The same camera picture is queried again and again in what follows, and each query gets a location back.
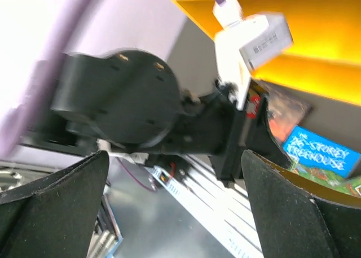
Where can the yellow wooden shelf box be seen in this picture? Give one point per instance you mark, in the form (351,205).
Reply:
(324,58)

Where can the aluminium mounting rail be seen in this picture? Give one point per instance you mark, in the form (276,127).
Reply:
(230,205)

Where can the lime 65-Storey Treehouse book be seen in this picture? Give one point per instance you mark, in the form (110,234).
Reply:
(329,179)

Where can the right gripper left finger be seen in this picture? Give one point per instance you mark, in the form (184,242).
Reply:
(54,216)

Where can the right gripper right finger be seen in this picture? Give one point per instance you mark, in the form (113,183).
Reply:
(296,217)

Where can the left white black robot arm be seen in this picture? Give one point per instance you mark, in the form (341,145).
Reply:
(132,100)

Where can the light blue 26-Storey Treehouse book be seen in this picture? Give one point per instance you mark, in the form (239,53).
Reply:
(312,150)

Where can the dark Tale of Two Cities book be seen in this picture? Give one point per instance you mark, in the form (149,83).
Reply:
(285,110)

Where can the slotted grey cable duct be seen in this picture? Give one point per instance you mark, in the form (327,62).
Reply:
(204,215)

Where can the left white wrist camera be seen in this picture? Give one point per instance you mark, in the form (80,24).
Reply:
(245,44)

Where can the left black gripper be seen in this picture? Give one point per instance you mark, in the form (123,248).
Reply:
(249,129)

